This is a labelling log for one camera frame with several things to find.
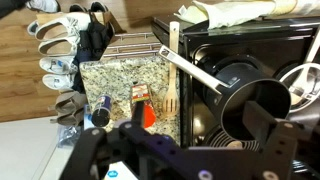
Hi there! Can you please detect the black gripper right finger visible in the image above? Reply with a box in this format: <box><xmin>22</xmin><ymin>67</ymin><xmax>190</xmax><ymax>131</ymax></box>
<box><xmin>242</xmin><ymin>100</ymin><xmax>304</xmax><ymax>180</ymax></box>

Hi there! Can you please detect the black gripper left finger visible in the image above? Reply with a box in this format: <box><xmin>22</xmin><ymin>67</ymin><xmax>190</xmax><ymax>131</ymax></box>
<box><xmin>59</xmin><ymin>101</ymin><xmax>158</xmax><ymax>180</ymax></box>

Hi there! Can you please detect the clear glass lid steel rim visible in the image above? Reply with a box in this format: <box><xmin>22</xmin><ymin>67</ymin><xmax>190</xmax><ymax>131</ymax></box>
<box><xmin>277</xmin><ymin>63</ymin><xmax>320</xmax><ymax>113</ymax></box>

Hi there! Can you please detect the blue salt canister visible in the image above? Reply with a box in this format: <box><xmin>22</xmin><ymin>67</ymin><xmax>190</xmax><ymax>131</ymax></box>
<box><xmin>92</xmin><ymin>95</ymin><xmax>111</xmax><ymax>127</ymax></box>

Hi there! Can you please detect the beige ankle boot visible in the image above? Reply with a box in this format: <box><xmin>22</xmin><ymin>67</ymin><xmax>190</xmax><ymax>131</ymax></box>
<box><xmin>48</xmin><ymin>91</ymin><xmax>87</xmax><ymax>113</ymax></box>

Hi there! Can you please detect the red-capped spice jar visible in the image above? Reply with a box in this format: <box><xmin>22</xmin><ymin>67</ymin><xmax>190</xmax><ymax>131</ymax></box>
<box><xmin>130</xmin><ymin>84</ymin><xmax>156</xmax><ymax>128</ymax></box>

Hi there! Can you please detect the white sneaker lower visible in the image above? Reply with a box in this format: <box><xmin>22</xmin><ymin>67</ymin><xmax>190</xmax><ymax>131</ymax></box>
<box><xmin>42</xmin><ymin>74</ymin><xmax>74</xmax><ymax>90</ymax></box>

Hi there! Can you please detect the wooden slotted spatula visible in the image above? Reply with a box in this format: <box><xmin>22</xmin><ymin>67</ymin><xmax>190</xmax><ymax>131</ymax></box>
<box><xmin>163</xmin><ymin>21</ymin><xmax>180</xmax><ymax>117</ymax></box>

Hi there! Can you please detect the white blue sneaker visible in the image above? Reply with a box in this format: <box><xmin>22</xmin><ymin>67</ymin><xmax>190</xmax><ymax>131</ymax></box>
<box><xmin>39</xmin><ymin>56</ymin><xmax>78</xmax><ymax>75</ymax></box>

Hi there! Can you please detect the white slip-on shoe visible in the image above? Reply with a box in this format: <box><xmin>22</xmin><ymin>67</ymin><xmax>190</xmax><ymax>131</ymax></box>
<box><xmin>38</xmin><ymin>36</ymin><xmax>80</xmax><ymax>56</ymax></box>

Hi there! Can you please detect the black folded umbrella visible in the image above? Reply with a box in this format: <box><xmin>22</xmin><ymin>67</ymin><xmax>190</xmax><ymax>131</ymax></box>
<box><xmin>72</xmin><ymin>12</ymin><xmax>114</xmax><ymax>94</ymax></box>

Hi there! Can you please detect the white kitchen towel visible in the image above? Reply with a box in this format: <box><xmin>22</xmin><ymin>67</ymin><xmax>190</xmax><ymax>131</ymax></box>
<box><xmin>175</xmin><ymin>0</ymin><xmax>320</xmax><ymax>29</ymax></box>

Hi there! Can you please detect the black pot with steel handle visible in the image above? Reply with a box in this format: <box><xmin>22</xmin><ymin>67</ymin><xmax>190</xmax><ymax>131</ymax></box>
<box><xmin>159</xmin><ymin>45</ymin><xmax>291</xmax><ymax>141</ymax></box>

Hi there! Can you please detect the steel wire rack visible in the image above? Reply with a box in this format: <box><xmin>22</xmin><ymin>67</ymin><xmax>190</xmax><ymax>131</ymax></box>
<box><xmin>103</xmin><ymin>32</ymin><xmax>161</xmax><ymax>59</ymax></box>

